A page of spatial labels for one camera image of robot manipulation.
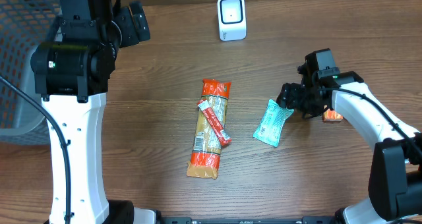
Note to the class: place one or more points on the red stick sachet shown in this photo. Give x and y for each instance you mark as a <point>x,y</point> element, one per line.
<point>223,138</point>

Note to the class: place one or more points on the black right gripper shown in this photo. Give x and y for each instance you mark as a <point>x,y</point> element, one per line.
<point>293,94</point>

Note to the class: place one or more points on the small orange tissue pack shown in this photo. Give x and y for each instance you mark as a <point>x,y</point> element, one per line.
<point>331,116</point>

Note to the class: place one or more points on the grey plastic mesh basket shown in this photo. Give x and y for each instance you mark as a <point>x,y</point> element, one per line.
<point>24,25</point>

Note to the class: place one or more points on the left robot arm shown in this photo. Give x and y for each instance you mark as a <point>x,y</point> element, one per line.
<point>72,68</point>

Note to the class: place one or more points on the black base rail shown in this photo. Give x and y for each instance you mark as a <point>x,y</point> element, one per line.
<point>303,220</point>

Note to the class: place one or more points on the white barcode scanner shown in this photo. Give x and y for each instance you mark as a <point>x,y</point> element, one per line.
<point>232,20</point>

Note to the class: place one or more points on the teal orange snack packet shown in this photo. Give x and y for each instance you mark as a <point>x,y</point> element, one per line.
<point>270,128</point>

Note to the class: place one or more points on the long orange pasta packet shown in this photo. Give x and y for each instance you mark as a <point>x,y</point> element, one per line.
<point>206,151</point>

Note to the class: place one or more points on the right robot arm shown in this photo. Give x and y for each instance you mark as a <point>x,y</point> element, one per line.
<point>394,193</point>

